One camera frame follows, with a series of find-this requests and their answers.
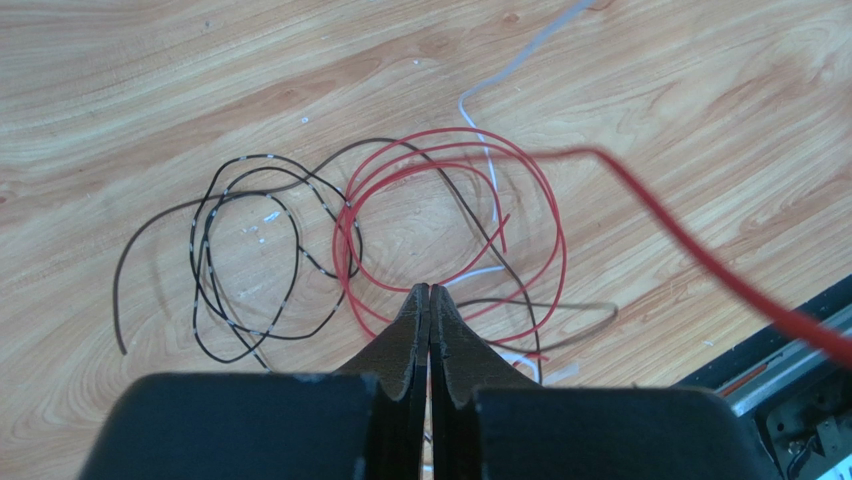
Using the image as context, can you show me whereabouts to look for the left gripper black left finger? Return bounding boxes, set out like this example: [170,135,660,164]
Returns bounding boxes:
[335,284,430,479]

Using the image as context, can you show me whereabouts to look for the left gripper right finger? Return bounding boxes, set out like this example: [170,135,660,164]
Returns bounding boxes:
[429,285,540,479]

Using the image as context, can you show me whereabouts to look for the white wire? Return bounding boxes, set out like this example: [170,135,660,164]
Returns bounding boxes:
[439,0,597,387]

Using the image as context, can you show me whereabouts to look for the red wire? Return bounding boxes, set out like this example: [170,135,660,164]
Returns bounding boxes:
[331,126,852,371]

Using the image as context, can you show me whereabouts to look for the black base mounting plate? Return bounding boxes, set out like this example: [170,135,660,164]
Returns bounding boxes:
[672,272,852,480]

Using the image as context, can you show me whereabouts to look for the dark brown wire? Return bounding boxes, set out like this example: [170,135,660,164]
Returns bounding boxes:
[113,137,620,387]

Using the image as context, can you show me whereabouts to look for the black white-striped wire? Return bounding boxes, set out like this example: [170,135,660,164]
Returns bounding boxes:
[188,154,364,366]

